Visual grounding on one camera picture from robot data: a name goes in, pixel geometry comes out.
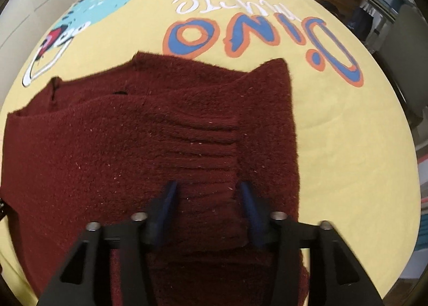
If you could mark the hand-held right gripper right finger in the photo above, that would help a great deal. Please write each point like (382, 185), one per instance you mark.
(250, 205)

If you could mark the dark paper bag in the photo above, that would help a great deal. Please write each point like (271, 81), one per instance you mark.
(361, 22)

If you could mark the yellow dinosaur printed blanket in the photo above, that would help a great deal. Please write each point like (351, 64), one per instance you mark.
(334, 125)

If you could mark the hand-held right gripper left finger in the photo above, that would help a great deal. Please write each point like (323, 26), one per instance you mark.
(167, 205)

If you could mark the dark red knit sweater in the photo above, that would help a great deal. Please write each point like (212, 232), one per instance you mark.
(117, 145)

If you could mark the white wardrobe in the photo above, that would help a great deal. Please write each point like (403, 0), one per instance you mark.
(30, 2)

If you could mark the grey chair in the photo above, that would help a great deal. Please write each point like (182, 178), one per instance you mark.
(406, 58)

